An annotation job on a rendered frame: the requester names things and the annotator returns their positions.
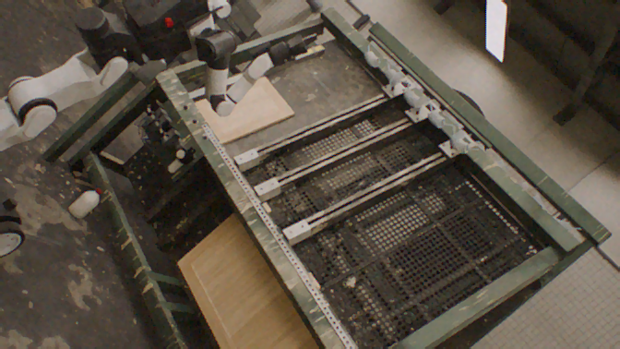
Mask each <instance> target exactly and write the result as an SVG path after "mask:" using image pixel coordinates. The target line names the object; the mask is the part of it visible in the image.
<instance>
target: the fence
mask: <svg viewBox="0 0 620 349"><path fill-rule="evenodd" d="M318 46H321V47H322V49H319V50H316V49H315V48H316V47H317V46H315V47H312V48H310V49H312V50H313V51H314V52H313V53H311V54H301V55H298V56H296V57H295V60H293V61H291V62H289V63H288V64H287V63H286V64H284V65H282V66H276V67H273V68H271V69H268V70H266V71H265V73H264V74H263V75H262V76H261V77H263V76H266V75H269V74H271V73H274V72H277V71H279V70H282V69H284V68H286V67H289V66H293V65H296V64H299V63H302V62H304V61H307V60H309V59H312V58H314V57H317V56H320V55H322V54H324V53H325V48H324V47H323V46H322V45H321V44H319V45H318ZM310 49H307V50H310ZM242 75H243V74H240V75H237V76H235V77H231V78H227V81H226V90H228V89H229V88H230V87H231V86H232V84H234V83H236V82H237V81H238V79H239V78H240V77H241V76H242ZM188 94H189V96H190V97H191V99H192V100H193V102H197V101H201V100H203V99H206V97H205V88H204V89H201V90H196V91H193V92H191V93H188Z"/></svg>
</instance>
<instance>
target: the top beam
mask: <svg viewBox="0 0 620 349"><path fill-rule="evenodd" d="M320 17H321V18H322V19H323V20H324V22H325V27H324V28H325V29H326V30H327V31H328V32H329V33H330V34H331V35H332V36H334V37H335V38H336V39H337V40H338V41H339V42H340V43H341V44H342V45H343V46H344V47H345V48H346V49H347V50H348V51H349V53H350V54H351V55H352V56H353V57H354V58H355V59H356V60H357V61H358V62H359V63H360V64H361V65H362V66H363V67H364V68H365V69H366V70H368V71H369V72H370V73H371V74H372V75H373V76H374V77H375V78H376V79H377V80H378V81H379V82H380V83H381V84H382V85H383V87H385V85H387V84H389V80H388V78H387V77H386V72H387V71H388V64H389V69H393V70H395V71H396V73H398V72H399V71H398V70H397V69H396V68H395V67H394V66H393V65H392V64H391V63H390V62H389V61H388V60H387V59H386V58H385V57H384V56H383V55H382V54H381V53H379V51H378V50H377V49H376V48H375V47H374V45H373V44H371V43H370V42H369V41H368V40H366V39H365V38H364V37H363V36H362V35H361V34H360V33H359V32H358V31H357V30H356V29H355V28H354V27H353V26H352V25H351V24H350V23H349V22H347V21H346V20H345V19H344V17H343V16H342V15H341V14H340V13H339V12H338V11H337V10H336V9H335V8H334V7H329V8H326V9H323V10H321V11H320ZM369 44H370V51H372V53H373V54H374V55H375V57H377V58H379V59H380V63H386V62H387V64H380V65H379V66H378V67H373V66H370V65H369V64H368V63H366V62H365V60H364V54H365V53H368V48H369ZM411 91H413V92H414V94H415V95H416V96H417V97H419V98H421V99H422V97H424V96H425V95H424V94H423V93H422V92H420V91H419V90H418V89H417V88H415V89H413V90H411ZM398 102H399V103H401V104H402V105H403V106H404V107H405V108H406V109H407V110H410V109H411V108H413V107H412V106H410V105H409V104H408V103H407V101H406V99H405V97H404V93H402V94H400V95H398ZM440 110H441V109H440ZM439 114H440V115H441V116H442V117H445V124H446V125H452V126H443V127H442V128H437V127H435V126H433V125H432V124H431V123H430V122H429V120H428V117H426V118H425V119H424V120H423V122H422V126H423V127H424V128H425V129H426V130H427V131H428V132H429V133H430V134H431V135H432V136H433V137H435V138H436V139H437V140H438V141H439V142H440V143H441V144H443V143H445V142H447V141H449V139H450V138H451V137H452V136H454V127H455V134H456V133H457V134H458V132H459V131H460V130H461V129H460V128H459V127H457V126H456V125H455V124H454V123H453V122H452V121H451V120H450V118H449V117H448V116H447V115H446V114H445V113H444V112H443V111H442V110H441V112H439ZM471 149H479V150H468V152H466V154H461V153H460V154H459V155H457V157H456V160H457V161H458V162H459V163H460V164H461V165H462V166H463V167H464V168H465V169H466V170H468V171H469V172H470V173H471V174H472V175H473V176H474V177H475V178H476V179H477V180H478V181H479V182H480V183H481V184H482V185H483V187H484V188H485V189H486V190H487V191H488V192H489V193H490V194H491V195H492V196H493V197H494V198H495V199H496V200H497V201H498V202H499V203H501V204H502V205H503V206H504V207H505V208H506V209H507V210H508V211H509V212H510V213H511V214H512V215H513V216H514V217H515V218H516V219H517V220H518V222H519V223H520V224H521V225H522V226H523V227H524V228H525V229H526V230H527V231H528V232H529V233H530V234H531V235H532V236H533V237H535V238H536V239H537V240H538V241H539V242H540V243H541V244H542V245H543V246H544V247H545V248H547V247H548V246H549V245H550V246H553V247H554V248H555V249H556V250H557V251H558V252H559V253H560V255H561V256H562V258H561V259H560V260H558V261H562V260H564V259H566V258H568V257H570V256H571V255H573V253H574V252H575V251H576V249H577V248H578V247H579V246H580V242H579V241H578V240H577V238H576V237H575V236H573V235H572V234H571V233H570V232H569V231H567V230H566V229H565V228H564V227H563V226H562V225H561V224H560V223H559V222H558V221H557V219H556V218H555V217H554V216H553V215H552V214H550V213H549V212H548V211H547V210H546V209H545V208H544V207H543V206H542V205H541V204H540V203H539V202H538V201H537V200H536V199H534V198H532V197H531V196H530V195H529V194H528V193H527V192H526V191H525V190H524V189H523V188H522V187H521V185H520V184H519V183H518V182H517V181H516V180H515V179H513V178H512V177H511V176H510V175H509V174H508V173H507V172H506V171H505V170H504V169H503V168H502V167H501V166H499V165H498V164H497V163H496V162H494V161H493V160H492V159H491V158H490V157H489V156H488V155H487V154H486V152H485V151H484V150H483V149H482V148H481V147H480V146H479V145H478V144H477V145H475V146H474V147H472V148H471Z"/></svg>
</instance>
